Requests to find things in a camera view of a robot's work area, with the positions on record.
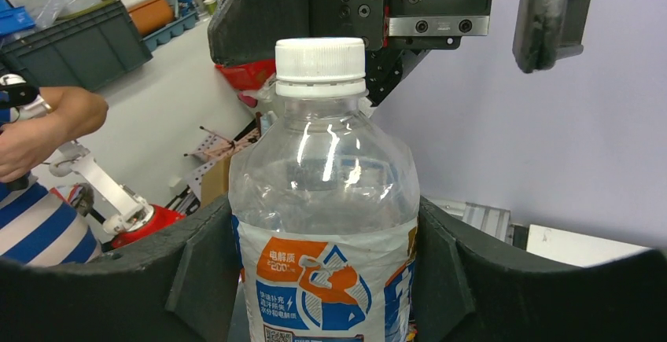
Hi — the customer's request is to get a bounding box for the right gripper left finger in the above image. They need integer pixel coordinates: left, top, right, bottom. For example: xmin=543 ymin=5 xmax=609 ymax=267
xmin=1 ymin=197 xmax=239 ymax=341

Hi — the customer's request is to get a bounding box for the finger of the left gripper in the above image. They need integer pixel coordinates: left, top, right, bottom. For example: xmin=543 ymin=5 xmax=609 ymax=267
xmin=208 ymin=0 xmax=312 ymax=67

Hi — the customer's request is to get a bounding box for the blue white striped shirt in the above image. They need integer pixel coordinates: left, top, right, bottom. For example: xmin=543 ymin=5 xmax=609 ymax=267
xmin=1 ymin=176 xmax=102 ymax=267

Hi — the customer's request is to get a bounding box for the grey plastic storage crate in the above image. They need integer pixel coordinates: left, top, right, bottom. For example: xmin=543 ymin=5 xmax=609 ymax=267
xmin=1 ymin=0 xmax=153 ymax=90

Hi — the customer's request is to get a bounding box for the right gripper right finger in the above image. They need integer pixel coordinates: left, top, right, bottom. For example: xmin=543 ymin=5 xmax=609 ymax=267
xmin=411 ymin=198 xmax=666 ymax=341

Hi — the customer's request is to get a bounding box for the aluminium frame rail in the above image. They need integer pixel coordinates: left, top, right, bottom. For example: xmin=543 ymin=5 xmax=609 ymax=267
xmin=428 ymin=197 xmax=529 ymax=250

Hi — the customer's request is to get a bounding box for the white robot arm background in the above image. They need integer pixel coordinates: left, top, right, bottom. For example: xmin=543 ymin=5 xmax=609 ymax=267
xmin=1 ymin=0 xmax=666 ymax=341

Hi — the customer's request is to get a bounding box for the clear water bottle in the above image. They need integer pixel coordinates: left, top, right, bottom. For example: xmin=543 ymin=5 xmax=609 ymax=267
xmin=228 ymin=92 xmax=420 ymax=341

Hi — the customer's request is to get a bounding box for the white water bottle cap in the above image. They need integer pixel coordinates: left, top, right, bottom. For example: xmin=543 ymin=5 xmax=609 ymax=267
xmin=275 ymin=37 xmax=367 ymax=99

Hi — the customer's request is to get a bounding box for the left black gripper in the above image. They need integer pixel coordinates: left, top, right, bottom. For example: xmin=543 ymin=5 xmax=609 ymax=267
xmin=309 ymin=0 xmax=591 ymax=106

